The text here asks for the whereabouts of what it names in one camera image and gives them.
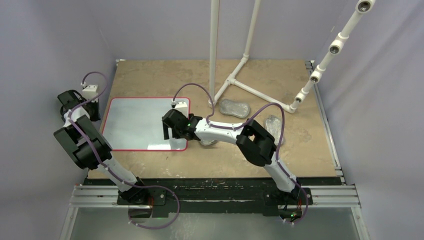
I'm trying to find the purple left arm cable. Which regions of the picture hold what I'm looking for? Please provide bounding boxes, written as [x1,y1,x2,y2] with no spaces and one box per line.
[66,71,181,231]

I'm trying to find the white board with pink rim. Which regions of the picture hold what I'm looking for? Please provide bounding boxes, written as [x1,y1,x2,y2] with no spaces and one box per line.
[102,96,188,152]

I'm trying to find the aluminium frame rails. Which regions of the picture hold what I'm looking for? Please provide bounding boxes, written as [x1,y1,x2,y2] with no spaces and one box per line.
[65,60,369,240]

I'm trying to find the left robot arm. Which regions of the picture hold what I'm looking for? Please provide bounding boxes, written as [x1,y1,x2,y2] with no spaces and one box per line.
[53,90,149,205]

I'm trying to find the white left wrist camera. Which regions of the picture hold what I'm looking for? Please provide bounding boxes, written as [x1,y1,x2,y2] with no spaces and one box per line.
[81,83,99,102]

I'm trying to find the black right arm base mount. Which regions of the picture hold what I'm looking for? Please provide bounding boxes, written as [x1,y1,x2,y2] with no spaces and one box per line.
[263,186,314,223]

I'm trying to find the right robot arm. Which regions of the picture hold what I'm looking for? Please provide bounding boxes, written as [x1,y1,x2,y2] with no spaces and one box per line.
[161,108,301,204]

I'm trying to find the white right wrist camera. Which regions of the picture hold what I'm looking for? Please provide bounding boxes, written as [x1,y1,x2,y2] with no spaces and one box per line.
[171,101,189,117]

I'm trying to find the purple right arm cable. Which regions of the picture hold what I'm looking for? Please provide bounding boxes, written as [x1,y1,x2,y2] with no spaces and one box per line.
[171,82,310,226]

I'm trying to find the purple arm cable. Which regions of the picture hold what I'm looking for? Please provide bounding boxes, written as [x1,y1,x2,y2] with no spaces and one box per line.
[171,82,310,226]
[66,71,181,231]

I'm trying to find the white PVC pipe frame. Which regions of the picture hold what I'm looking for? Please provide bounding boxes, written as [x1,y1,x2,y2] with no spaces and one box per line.
[207,0,376,113]

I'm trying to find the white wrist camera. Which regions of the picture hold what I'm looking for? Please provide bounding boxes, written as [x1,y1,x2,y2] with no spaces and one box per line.
[81,83,99,102]
[171,101,189,117]

